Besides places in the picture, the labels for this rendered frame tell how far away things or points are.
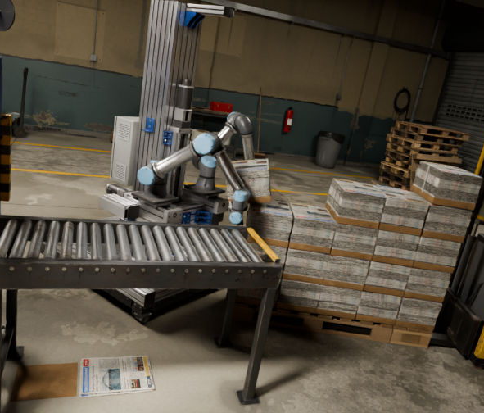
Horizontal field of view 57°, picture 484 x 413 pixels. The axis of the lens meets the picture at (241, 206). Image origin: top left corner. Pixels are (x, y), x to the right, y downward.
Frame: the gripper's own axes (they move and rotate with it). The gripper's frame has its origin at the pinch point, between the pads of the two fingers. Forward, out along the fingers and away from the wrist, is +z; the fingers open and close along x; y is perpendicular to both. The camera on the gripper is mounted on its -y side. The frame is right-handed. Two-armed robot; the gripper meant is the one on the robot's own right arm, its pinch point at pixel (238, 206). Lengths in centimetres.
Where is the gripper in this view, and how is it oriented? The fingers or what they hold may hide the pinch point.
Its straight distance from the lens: 297.3
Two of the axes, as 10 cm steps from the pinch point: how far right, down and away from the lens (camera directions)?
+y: -1.2, -9.5, -2.7
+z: 0.4, -2.8, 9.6
